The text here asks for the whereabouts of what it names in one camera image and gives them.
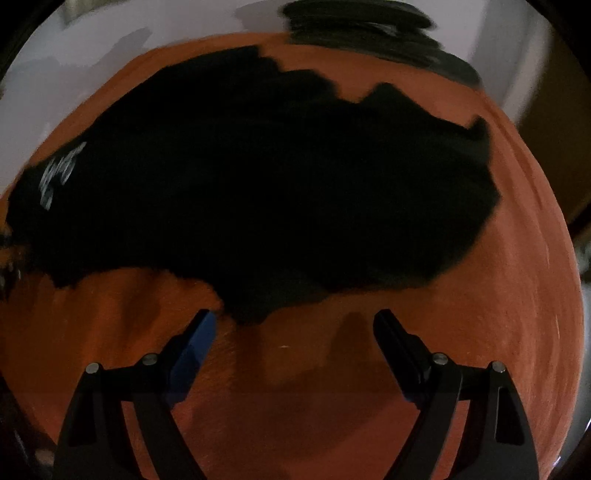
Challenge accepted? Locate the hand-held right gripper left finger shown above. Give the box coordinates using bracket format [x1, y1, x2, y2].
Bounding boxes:
[54, 309, 218, 480]

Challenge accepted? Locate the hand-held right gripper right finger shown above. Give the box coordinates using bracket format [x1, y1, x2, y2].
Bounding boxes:
[372, 309, 539, 480]

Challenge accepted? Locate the black garment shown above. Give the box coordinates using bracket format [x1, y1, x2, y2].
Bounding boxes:
[7, 45, 504, 326]

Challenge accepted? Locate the pile of dark clothes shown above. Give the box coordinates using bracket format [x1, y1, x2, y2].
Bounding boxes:
[281, 0, 485, 86]

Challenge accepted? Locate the orange bed sheet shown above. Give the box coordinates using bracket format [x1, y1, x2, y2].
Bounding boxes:
[0, 31, 585, 480]

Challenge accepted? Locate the brown wooden door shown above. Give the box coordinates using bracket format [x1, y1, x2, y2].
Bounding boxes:
[517, 28, 591, 227]

